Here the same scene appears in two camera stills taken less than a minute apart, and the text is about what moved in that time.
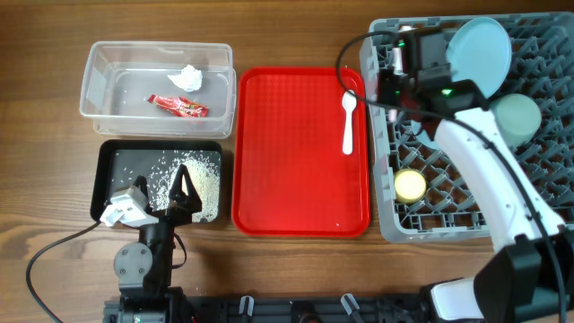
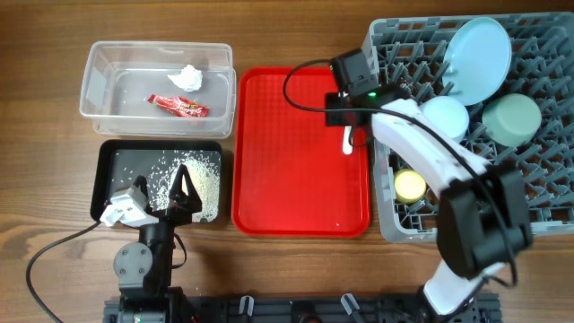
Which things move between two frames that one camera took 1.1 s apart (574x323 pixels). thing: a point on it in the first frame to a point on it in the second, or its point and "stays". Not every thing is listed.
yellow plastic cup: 410,186 stays
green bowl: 518,117 stays
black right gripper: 386,78 to 333,117
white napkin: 189,79 stays
